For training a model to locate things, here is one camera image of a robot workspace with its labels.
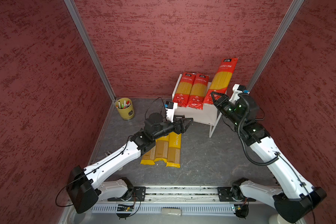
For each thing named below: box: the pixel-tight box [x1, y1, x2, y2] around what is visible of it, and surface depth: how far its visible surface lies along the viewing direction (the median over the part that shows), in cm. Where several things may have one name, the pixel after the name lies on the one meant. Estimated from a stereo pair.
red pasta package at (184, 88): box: [172, 71, 197, 108], surface depth 79 cm
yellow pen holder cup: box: [115, 97, 135, 120], surface depth 102 cm
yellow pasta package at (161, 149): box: [153, 135, 170, 164], surface depth 89 cm
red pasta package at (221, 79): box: [203, 57, 238, 105], surface depth 67 cm
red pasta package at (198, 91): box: [186, 73, 210, 110], surface depth 78 cm
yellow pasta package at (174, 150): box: [166, 131, 182, 168], surface depth 90 cm
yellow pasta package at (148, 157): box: [140, 145, 157, 166], surface depth 87 cm
